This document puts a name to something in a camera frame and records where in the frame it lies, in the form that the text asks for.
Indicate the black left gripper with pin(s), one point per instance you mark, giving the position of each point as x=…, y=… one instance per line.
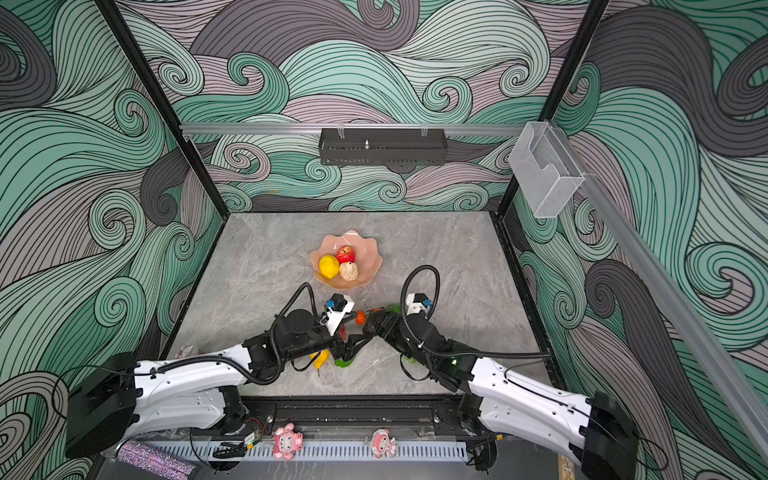
x=346, y=348

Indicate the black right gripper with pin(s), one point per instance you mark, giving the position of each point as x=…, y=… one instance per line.
x=390, y=328

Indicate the cream fake garlic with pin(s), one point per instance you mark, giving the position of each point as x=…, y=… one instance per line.
x=349, y=271

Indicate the yellow lemon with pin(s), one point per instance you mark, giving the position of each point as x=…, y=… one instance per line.
x=329, y=266

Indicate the red fake apple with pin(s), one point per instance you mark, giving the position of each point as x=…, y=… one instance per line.
x=346, y=254

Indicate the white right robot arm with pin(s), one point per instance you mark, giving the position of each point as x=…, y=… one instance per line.
x=595, y=431

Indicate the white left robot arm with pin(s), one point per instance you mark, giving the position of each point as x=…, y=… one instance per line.
x=125, y=397

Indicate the green lime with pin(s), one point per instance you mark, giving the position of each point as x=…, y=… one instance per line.
x=343, y=363

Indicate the yellow pear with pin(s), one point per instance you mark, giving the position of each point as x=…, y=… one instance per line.
x=319, y=360

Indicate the pink haired doll toy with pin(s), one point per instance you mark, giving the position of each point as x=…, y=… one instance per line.
x=383, y=444

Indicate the pink cat toy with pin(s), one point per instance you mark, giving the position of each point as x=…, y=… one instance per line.
x=287, y=442

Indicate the white figurine on pink base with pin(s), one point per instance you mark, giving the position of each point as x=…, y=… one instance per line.
x=186, y=351

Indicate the glitter purple cylinder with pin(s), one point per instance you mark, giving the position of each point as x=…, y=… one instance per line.
x=155, y=461

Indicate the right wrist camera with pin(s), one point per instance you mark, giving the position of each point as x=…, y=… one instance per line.
x=417, y=303

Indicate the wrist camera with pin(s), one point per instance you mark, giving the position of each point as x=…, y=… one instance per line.
x=417, y=303
x=337, y=308

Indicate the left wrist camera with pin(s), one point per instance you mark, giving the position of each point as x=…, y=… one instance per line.
x=337, y=308

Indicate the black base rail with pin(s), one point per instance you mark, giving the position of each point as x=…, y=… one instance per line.
x=440, y=415

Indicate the black wall tray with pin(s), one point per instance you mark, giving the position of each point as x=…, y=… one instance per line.
x=399, y=147

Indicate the aluminium rail back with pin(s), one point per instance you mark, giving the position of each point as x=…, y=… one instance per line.
x=270, y=128

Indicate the aluminium rail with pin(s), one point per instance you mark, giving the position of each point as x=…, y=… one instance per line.
x=615, y=205
x=270, y=128

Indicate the white slotted cable duct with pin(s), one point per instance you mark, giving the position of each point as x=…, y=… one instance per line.
x=334, y=451

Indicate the clear acrylic wall box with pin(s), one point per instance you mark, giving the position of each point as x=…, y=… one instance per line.
x=545, y=166

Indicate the black corner frame post left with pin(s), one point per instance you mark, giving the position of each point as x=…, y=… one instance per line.
x=132, y=51

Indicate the black corner frame post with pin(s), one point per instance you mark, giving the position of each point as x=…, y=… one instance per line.
x=132, y=51
x=572, y=61

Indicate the black corner frame post right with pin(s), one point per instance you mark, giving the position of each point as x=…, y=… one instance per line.
x=572, y=61

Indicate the aluminium rail right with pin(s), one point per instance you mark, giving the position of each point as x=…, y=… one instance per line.
x=615, y=205

